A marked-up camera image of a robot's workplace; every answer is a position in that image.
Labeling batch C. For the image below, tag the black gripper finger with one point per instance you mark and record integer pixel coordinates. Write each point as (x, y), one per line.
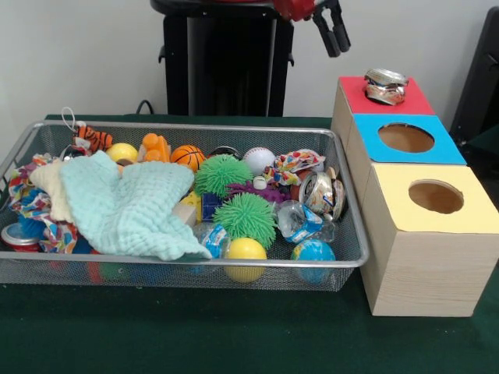
(329, 39)
(341, 37)

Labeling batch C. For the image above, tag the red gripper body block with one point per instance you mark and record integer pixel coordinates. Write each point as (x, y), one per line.
(296, 9)

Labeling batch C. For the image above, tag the crushed silver can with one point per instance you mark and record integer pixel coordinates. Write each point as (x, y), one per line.
(323, 192)
(386, 91)

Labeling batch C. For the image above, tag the shallow mesh bin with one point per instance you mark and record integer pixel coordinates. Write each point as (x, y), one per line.
(343, 257)

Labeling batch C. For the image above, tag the wooden three-hole box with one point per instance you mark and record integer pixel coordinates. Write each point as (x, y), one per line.
(425, 253)

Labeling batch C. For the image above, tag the black flat panel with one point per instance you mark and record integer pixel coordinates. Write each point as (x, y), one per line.
(483, 78)

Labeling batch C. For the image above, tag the green spiky ball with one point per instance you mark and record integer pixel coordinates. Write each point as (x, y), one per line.
(223, 175)
(245, 220)

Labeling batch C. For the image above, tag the dark green side tablecloth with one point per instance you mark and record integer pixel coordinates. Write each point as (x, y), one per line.
(487, 142)

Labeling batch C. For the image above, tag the small orange basketball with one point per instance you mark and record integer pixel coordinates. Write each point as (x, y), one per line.
(188, 156)

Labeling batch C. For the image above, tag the blue globe ball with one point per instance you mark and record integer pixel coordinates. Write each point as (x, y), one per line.
(313, 253)

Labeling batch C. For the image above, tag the yellow ball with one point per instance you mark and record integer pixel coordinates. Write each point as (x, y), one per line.
(122, 152)
(246, 253)

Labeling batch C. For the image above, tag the tiger plush toy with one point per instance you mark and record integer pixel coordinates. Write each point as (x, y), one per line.
(93, 138)

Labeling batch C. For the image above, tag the mint waffle cloth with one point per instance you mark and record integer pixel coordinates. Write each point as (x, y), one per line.
(132, 202)

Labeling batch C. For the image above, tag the cream cloth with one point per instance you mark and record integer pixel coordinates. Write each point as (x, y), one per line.
(50, 183)

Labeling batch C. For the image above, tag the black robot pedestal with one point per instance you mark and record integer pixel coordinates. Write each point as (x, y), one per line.
(234, 70)

